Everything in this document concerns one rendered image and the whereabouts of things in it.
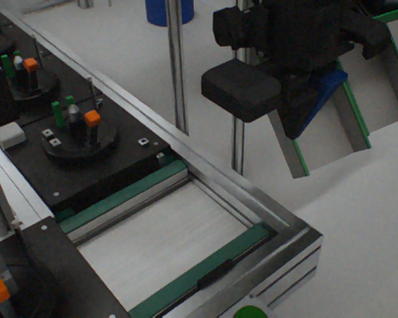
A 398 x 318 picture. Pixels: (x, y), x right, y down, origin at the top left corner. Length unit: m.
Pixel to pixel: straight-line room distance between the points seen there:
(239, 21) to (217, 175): 0.43
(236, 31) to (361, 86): 0.51
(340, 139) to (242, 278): 0.30
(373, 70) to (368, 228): 0.29
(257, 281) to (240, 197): 0.16
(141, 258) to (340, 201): 0.40
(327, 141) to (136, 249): 0.36
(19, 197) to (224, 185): 0.35
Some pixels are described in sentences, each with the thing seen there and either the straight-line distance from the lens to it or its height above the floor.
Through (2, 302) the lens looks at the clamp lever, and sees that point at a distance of 0.59.
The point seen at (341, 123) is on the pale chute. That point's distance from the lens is 0.84.
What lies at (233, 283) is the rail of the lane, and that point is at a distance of 0.67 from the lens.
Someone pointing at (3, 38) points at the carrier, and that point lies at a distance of 1.32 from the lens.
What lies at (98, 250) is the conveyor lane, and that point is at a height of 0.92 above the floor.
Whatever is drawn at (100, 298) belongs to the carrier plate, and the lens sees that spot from 0.66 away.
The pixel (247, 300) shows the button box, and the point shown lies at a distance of 0.65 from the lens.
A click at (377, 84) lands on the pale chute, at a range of 0.93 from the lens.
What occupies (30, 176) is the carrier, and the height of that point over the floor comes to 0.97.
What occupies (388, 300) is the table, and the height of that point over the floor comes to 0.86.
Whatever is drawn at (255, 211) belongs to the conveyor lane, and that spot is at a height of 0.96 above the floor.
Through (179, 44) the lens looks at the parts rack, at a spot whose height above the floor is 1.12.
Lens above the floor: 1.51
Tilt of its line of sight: 40 degrees down
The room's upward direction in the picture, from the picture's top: 3 degrees counter-clockwise
